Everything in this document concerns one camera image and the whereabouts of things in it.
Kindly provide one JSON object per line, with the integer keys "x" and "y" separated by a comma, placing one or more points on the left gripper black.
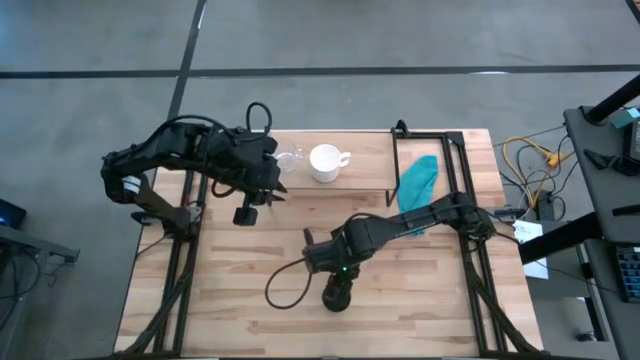
{"x": 247, "y": 160}

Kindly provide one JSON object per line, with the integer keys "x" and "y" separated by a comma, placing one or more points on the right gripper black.
{"x": 330, "y": 257}

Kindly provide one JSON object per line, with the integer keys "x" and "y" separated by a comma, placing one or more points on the black cup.
{"x": 336, "y": 305}

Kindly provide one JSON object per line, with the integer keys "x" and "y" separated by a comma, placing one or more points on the clear glass cup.
{"x": 289, "y": 155}

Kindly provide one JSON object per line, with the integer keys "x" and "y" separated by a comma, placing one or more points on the white ceramic mug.
{"x": 325, "y": 162}

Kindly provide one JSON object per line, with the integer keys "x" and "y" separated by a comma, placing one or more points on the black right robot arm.
{"x": 410, "y": 220}

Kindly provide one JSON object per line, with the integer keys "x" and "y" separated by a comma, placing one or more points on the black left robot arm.
{"x": 165, "y": 150}

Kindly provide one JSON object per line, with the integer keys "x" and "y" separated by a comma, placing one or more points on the teal cloth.
{"x": 417, "y": 180}

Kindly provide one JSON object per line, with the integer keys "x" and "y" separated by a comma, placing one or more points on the white paper sheet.
{"x": 530, "y": 232}

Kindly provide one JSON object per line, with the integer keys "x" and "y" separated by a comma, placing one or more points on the black table leg beam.
{"x": 555, "y": 240}

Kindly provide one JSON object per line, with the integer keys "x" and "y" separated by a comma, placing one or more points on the grey metal stand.
{"x": 30, "y": 245}

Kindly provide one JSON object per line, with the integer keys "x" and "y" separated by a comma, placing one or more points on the black box with blue light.
{"x": 12, "y": 215}

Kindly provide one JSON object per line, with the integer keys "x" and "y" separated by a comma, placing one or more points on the grey side table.
{"x": 605, "y": 200}

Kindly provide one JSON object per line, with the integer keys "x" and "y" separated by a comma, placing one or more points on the black keyboard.
{"x": 631, "y": 272}

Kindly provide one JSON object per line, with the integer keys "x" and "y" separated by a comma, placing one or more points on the black device on side table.
{"x": 625, "y": 165}

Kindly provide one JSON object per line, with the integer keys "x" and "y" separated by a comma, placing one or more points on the black slanted pole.
{"x": 612, "y": 102}

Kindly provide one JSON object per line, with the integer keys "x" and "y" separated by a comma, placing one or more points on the small teal box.
{"x": 627, "y": 119}

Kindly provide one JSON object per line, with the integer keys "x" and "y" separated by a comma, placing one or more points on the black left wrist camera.
{"x": 245, "y": 216}

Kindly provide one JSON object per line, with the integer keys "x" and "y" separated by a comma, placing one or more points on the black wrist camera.
{"x": 308, "y": 236}
{"x": 245, "y": 216}

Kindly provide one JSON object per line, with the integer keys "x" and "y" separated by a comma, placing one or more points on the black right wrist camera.
{"x": 308, "y": 236}

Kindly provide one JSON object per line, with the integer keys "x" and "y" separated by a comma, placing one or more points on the black metal rig frame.
{"x": 430, "y": 135}

